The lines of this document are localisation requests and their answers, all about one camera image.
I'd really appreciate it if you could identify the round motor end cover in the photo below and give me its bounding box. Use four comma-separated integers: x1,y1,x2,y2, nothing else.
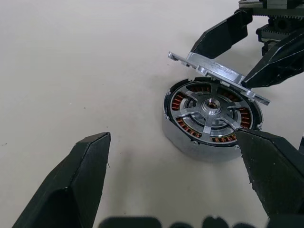
167,50,272,106

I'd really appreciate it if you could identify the motor stator with copper windings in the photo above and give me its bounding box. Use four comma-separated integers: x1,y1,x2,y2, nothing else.
161,76,265,163

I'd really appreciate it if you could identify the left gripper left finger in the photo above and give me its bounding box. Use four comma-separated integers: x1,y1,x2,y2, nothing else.
11,132,112,228

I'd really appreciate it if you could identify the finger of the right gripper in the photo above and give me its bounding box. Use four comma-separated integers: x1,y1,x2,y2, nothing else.
241,28,304,89
190,10,253,60

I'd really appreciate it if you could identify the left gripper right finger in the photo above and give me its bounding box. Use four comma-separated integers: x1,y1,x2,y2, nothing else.
235,129,304,228

